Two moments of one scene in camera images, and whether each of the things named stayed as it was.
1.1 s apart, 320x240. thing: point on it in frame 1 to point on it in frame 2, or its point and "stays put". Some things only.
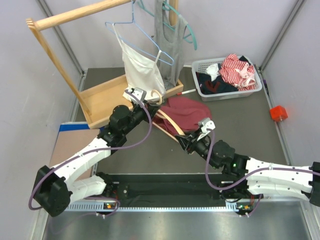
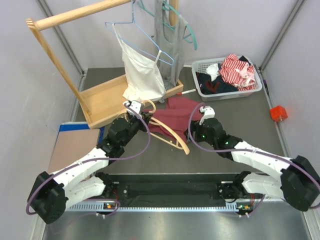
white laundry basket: [226, 78] stays put
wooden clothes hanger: [165, 116] to [179, 142]
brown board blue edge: [71, 137] stays put
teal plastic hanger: [189, 38] stays put
